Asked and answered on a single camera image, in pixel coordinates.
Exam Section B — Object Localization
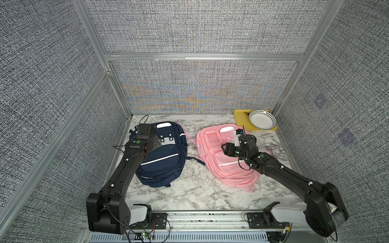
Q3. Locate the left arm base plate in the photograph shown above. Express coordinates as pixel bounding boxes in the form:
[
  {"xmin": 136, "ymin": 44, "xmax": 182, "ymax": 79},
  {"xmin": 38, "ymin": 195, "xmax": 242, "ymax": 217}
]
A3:
[{"xmin": 130, "ymin": 213, "xmax": 168, "ymax": 230}]

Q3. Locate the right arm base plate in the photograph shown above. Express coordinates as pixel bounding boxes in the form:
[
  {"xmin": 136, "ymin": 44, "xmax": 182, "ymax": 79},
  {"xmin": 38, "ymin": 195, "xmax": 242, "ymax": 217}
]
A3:
[{"xmin": 244, "ymin": 212, "xmax": 288, "ymax": 229}]

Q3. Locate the pink backpack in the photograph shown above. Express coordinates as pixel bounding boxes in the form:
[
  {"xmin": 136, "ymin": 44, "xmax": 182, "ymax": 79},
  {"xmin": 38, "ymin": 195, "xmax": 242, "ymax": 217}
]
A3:
[{"xmin": 184, "ymin": 124, "xmax": 260, "ymax": 193}]

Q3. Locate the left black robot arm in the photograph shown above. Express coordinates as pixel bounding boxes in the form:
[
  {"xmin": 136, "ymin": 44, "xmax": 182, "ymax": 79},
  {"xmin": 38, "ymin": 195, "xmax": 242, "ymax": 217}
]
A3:
[{"xmin": 86, "ymin": 124, "xmax": 161, "ymax": 235}]

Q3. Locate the yellow tray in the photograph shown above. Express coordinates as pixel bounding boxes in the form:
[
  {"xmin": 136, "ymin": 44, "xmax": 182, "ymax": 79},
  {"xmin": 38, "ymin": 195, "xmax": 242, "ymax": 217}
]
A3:
[{"xmin": 234, "ymin": 109, "xmax": 278, "ymax": 131}]

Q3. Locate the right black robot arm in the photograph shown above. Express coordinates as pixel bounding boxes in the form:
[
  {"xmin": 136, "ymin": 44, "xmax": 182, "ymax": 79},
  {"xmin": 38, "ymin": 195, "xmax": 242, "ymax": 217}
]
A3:
[{"xmin": 221, "ymin": 134, "xmax": 349, "ymax": 238}]

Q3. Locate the white vented cable duct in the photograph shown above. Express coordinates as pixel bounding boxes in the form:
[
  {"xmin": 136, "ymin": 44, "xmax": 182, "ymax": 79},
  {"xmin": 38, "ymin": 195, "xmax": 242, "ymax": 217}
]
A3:
[{"xmin": 89, "ymin": 231, "xmax": 269, "ymax": 243}]

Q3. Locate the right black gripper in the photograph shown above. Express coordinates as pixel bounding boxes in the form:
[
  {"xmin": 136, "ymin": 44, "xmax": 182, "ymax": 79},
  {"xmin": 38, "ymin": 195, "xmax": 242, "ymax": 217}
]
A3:
[{"xmin": 220, "ymin": 142, "xmax": 249, "ymax": 164}]

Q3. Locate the white dotted bowl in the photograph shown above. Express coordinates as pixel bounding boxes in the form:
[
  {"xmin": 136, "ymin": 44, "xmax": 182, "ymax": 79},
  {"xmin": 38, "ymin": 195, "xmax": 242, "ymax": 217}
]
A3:
[{"xmin": 248, "ymin": 110, "xmax": 277, "ymax": 130}]

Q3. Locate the navy blue backpack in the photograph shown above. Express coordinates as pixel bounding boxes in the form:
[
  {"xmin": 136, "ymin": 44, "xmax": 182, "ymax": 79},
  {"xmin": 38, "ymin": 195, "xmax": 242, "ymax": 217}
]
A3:
[{"xmin": 135, "ymin": 121, "xmax": 205, "ymax": 188}]

